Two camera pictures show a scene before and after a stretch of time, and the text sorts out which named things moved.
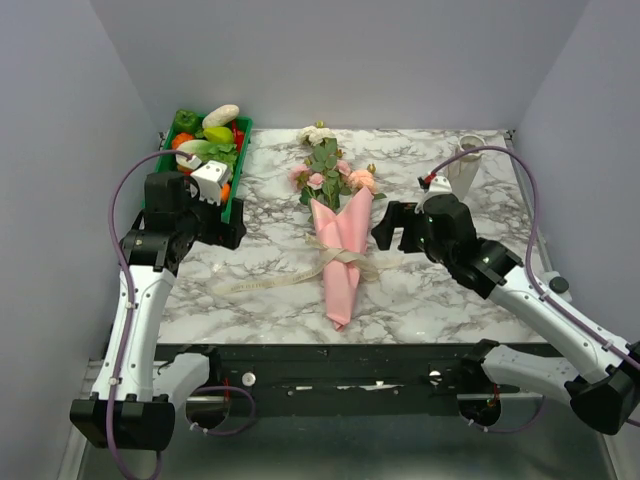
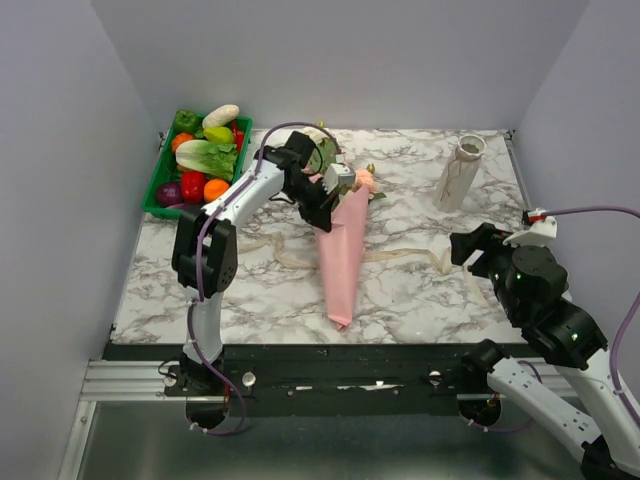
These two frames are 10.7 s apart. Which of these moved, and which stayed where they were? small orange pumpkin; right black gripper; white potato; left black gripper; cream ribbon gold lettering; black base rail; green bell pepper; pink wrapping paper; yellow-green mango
Moved: right black gripper; left black gripper; cream ribbon gold lettering
Stayed: white potato; small orange pumpkin; green bell pepper; black base rail; pink wrapping paper; yellow-green mango
